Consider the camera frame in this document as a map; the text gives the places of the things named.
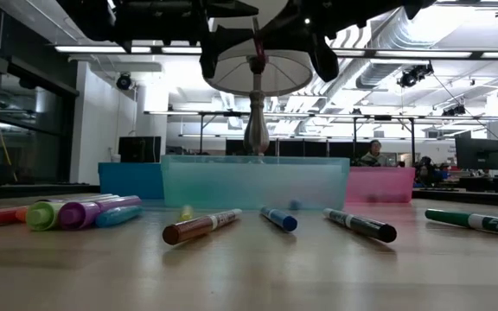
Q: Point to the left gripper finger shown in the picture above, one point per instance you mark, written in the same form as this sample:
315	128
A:
236	35
209	56

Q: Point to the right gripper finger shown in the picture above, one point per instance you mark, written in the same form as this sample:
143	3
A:
281	28
324	56

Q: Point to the purple Expo marker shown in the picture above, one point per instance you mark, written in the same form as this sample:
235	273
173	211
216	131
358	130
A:
259	47

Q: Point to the small purple highlighter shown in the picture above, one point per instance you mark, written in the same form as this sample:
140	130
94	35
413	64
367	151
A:
295	205

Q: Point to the small yellow highlighter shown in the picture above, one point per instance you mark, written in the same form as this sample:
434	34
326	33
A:
186	213

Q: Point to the blue Expo marker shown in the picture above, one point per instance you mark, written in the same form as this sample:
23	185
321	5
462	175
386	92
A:
281	219

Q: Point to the black Expo marker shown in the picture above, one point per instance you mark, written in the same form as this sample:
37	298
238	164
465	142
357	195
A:
361	225

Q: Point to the brown Expo marker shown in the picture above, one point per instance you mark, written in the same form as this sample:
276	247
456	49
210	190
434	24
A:
188	229

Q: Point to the small blue highlighter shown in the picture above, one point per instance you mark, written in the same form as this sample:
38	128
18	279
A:
117	216

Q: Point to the thick light green highlighter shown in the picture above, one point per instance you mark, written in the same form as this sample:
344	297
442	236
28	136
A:
41	216

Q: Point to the green Expo marker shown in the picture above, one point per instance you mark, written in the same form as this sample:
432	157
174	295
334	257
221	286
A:
491	224

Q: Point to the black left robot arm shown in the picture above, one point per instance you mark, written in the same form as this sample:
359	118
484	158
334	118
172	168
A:
87	17

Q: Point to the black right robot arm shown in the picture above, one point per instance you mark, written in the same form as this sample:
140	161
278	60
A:
417	6

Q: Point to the ceiling light strip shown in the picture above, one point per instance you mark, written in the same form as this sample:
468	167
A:
102	49
426	54

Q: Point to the white shade chrome table lamp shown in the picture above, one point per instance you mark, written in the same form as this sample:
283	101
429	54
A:
255	125

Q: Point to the person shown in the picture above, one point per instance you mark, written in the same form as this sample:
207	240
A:
374	155
430	173

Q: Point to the black computer monitor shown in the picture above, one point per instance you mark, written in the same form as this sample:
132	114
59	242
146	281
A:
138	150
476	153

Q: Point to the translucent green plastic bin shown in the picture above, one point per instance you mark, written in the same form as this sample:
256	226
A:
231	183

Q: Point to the pink plastic bin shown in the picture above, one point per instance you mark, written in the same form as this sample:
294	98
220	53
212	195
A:
383	185

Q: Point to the blue plastic bin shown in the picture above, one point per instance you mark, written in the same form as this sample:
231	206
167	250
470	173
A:
130	181

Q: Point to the silver ceiling air duct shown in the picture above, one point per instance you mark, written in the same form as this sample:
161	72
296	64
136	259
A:
378	73

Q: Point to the black ceiling camera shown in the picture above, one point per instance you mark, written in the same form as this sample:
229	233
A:
454	111
413	77

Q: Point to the black metal workbench frame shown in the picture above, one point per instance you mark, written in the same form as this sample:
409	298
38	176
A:
413	138

